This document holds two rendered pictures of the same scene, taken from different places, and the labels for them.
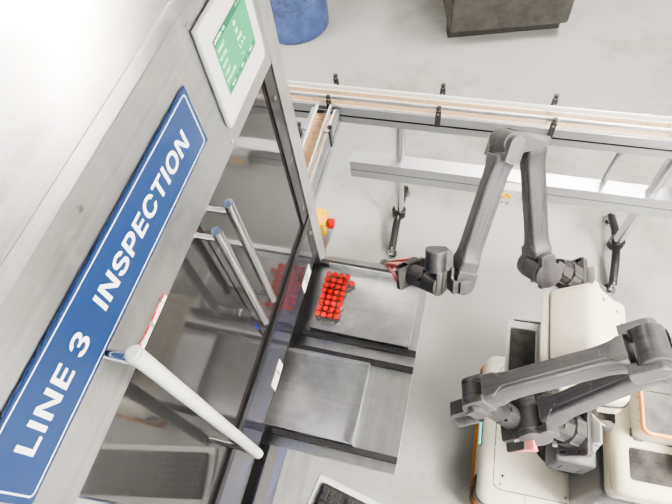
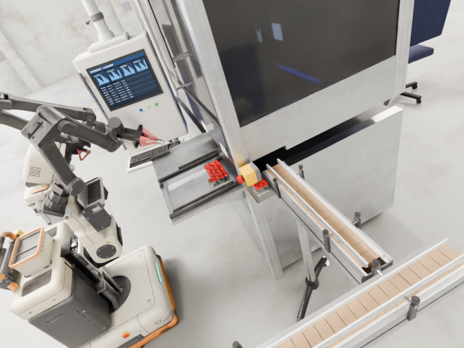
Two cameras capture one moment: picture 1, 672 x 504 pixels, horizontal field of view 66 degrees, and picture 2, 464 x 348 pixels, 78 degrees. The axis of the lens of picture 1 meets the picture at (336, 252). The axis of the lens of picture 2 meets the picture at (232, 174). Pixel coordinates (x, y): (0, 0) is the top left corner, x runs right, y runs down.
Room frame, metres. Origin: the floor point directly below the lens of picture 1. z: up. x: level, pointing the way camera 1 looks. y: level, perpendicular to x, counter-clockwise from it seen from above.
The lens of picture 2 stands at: (1.93, -0.60, 1.83)
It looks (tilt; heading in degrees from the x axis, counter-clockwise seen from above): 37 degrees down; 146
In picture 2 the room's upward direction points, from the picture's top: 20 degrees counter-clockwise
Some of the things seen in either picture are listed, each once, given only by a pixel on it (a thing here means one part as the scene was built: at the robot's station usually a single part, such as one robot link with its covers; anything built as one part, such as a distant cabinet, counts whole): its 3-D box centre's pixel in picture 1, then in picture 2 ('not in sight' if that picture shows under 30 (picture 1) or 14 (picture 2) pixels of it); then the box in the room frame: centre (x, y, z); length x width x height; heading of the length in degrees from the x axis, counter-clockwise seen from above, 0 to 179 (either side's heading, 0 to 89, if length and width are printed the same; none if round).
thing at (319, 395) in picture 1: (310, 392); (198, 148); (0.51, 0.16, 0.90); 0.34 x 0.26 x 0.04; 67
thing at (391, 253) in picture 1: (398, 216); not in sight; (1.68, -0.40, 0.07); 0.50 x 0.08 x 0.14; 157
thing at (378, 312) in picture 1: (366, 304); (197, 184); (0.78, -0.07, 0.90); 0.34 x 0.26 x 0.04; 66
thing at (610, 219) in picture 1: (613, 247); not in sight; (1.23, -1.45, 0.07); 0.50 x 0.08 x 0.14; 157
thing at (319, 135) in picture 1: (305, 169); (313, 207); (1.42, 0.06, 0.92); 0.69 x 0.15 x 0.16; 157
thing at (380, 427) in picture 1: (344, 350); (197, 169); (0.64, 0.03, 0.87); 0.70 x 0.48 x 0.02; 157
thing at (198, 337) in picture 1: (199, 391); (168, 41); (0.37, 0.34, 1.51); 0.47 x 0.01 x 0.59; 157
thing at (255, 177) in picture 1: (265, 216); (189, 54); (0.78, 0.16, 1.51); 0.43 x 0.01 x 0.59; 157
